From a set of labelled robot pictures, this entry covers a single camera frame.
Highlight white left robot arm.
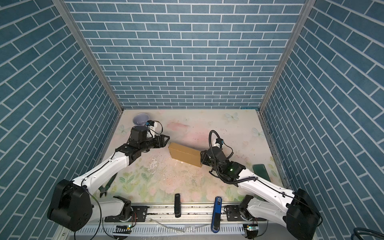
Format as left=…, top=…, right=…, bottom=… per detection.
left=47, top=120, right=170, bottom=232

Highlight lavender ceramic cup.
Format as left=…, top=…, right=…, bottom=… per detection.
left=133, top=113, right=150, bottom=126

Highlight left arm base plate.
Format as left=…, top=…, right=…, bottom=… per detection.
left=105, top=206, right=148, bottom=223

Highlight green rectangular block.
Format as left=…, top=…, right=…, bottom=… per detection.
left=252, top=164, right=271, bottom=182

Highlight controller board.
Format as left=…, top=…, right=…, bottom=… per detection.
left=113, top=225, right=133, bottom=235
left=243, top=224, right=259, bottom=239

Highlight aluminium corner post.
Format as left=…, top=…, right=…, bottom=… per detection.
left=52, top=0, right=124, bottom=114
left=259, top=0, right=316, bottom=113

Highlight aluminium front rail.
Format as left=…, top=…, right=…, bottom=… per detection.
left=52, top=202, right=319, bottom=240

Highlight aluminium right corner post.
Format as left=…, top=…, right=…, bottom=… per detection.
left=259, top=0, right=316, bottom=113

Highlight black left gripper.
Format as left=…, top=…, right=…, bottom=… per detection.
left=138, top=134, right=170, bottom=153

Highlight left controller board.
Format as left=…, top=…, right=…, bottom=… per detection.
left=113, top=225, right=133, bottom=235

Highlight green handled pliers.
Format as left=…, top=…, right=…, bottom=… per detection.
left=99, top=174, right=117, bottom=198

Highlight black marker pen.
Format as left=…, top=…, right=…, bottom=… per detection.
left=174, top=194, right=181, bottom=218

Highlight brown cardboard box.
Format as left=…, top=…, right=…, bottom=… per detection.
left=169, top=143, right=202, bottom=168

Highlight right controller board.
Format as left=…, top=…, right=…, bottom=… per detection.
left=243, top=224, right=259, bottom=239

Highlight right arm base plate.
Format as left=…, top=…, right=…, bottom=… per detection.
left=223, top=205, right=267, bottom=223

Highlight aluminium left corner post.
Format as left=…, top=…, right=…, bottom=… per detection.
left=52, top=0, right=124, bottom=114

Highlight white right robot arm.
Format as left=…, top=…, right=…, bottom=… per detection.
left=201, top=130, right=323, bottom=240

